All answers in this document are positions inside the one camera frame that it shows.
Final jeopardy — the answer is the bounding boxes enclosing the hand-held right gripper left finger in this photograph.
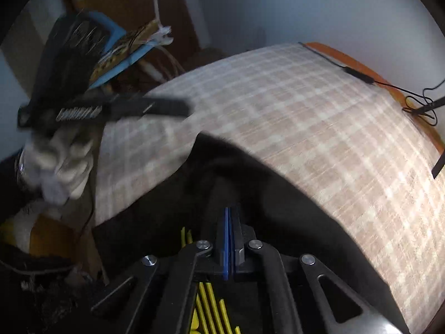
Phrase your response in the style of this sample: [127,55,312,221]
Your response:
[90,208,230,334]

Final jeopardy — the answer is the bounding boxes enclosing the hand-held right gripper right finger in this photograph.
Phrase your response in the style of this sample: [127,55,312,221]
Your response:
[231,207,411,334]

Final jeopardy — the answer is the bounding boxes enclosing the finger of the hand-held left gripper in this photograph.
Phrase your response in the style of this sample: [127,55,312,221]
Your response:
[104,95,191,119]

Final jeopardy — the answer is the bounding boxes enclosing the black pants with yellow stripes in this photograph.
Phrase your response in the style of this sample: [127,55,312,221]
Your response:
[92,133,411,334]

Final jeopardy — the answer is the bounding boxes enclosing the person's left hand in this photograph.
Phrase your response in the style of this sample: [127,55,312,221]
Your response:
[24,127,98,205]

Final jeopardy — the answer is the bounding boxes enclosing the blue plastic chair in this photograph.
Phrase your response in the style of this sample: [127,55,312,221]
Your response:
[83,11,154,89]

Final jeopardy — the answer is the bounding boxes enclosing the brown wooden door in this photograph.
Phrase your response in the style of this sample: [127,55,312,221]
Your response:
[57,0,211,67]

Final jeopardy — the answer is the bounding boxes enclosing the plaid pink blanket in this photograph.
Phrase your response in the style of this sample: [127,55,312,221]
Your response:
[94,43,445,334]

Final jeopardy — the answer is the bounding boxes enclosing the dark cloth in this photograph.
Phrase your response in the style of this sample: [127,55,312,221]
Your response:
[0,244,108,334]

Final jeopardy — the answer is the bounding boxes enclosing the white cable bundle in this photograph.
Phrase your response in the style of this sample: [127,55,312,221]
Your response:
[139,24,185,80]

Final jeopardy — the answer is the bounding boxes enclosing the thin black cable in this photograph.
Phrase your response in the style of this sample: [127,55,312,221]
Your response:
[298,42,445,128]

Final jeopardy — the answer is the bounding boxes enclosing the black strap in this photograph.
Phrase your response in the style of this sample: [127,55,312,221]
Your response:
[430,152,445,180]

